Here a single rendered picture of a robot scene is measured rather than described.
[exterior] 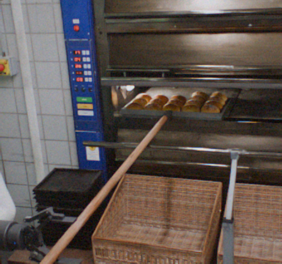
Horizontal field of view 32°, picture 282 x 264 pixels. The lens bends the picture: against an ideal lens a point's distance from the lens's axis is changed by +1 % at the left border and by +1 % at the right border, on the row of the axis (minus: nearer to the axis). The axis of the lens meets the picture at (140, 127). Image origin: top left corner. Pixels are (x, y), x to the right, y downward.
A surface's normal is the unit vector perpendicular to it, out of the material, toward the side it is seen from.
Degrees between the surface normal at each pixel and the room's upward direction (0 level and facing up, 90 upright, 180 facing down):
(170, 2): 70
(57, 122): 90
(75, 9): 90
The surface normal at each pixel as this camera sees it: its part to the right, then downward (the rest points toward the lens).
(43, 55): -0.30, 0.33
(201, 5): -0.30, -0.01
